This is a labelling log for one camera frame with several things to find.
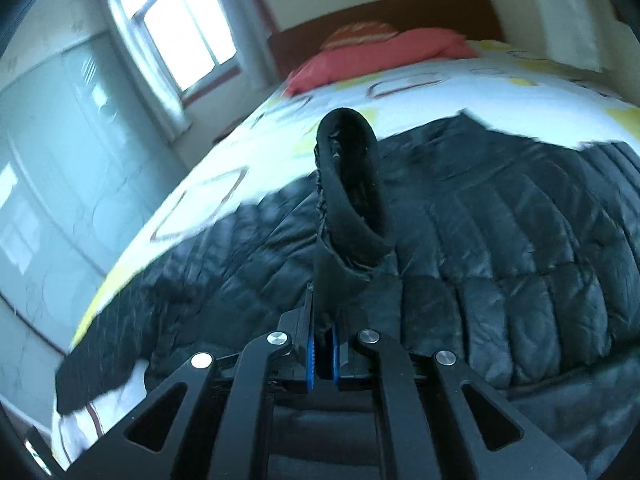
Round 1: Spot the black quilted down jacket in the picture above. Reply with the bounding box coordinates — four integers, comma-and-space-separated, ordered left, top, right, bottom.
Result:
55, 108, 639, 478

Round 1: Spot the patterned white bed sheet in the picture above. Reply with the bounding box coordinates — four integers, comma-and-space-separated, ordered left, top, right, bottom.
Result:
52, 40, 639, 466

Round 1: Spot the red pillow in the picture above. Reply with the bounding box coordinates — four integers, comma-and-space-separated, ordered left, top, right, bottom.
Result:
284, 27, 480, 96

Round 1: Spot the patterned orange cushion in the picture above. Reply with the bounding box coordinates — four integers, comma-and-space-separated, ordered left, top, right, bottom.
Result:
320, 21, 398, 51

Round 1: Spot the dark wooden headboard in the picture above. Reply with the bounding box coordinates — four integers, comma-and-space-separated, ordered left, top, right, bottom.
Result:
268, 0, 506, 79

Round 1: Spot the window with brown frame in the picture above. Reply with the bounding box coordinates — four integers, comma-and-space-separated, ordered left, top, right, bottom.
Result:
119, 0, 240, 104

